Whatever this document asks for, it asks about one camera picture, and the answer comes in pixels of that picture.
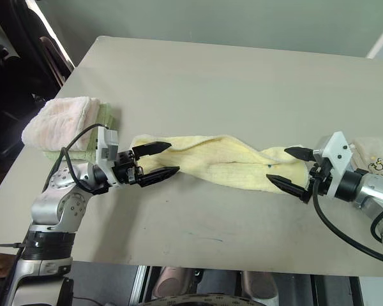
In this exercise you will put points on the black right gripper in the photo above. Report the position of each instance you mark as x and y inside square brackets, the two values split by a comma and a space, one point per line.
[320, 178]

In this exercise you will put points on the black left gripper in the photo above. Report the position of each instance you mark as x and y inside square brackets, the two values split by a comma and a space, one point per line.
[126, 169]

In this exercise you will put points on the yellow towel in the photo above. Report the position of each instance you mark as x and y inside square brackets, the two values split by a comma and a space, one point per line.
[226, 162]

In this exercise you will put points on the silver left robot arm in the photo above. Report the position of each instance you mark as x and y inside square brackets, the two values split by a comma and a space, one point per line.
[48, 207]

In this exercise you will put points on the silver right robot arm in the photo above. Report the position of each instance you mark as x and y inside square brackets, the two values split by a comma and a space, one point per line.
[376, 188]

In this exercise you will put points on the green folded towel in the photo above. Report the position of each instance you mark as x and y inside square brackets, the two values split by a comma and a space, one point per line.
[107, 113]

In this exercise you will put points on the beige cloth with print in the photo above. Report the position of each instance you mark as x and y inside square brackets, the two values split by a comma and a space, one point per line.
[373, 153]

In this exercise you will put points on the pink folded towel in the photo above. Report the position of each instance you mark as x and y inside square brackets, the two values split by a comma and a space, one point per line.
[57, 121]

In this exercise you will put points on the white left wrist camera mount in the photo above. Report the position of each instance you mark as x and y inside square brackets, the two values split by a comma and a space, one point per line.
[102, 150]

